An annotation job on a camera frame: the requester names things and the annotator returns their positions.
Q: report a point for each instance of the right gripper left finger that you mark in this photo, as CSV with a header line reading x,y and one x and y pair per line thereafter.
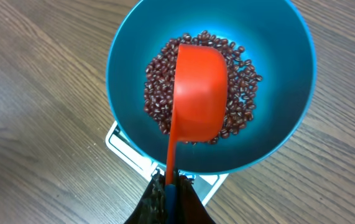
x,y
151,207

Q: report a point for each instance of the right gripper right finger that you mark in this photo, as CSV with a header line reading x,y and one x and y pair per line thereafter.
x,y
189,208

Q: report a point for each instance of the red scoop with blue handle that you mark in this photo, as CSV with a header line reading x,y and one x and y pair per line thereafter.
x,y
199,101

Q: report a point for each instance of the white digital kitchen scale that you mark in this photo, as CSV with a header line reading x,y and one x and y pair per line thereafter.
x,y
205,186

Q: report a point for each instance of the red beans in bowl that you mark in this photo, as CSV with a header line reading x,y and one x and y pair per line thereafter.
x,y
242,83

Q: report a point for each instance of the blue metal bowl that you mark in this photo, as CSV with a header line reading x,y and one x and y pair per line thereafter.
x,y
276,39

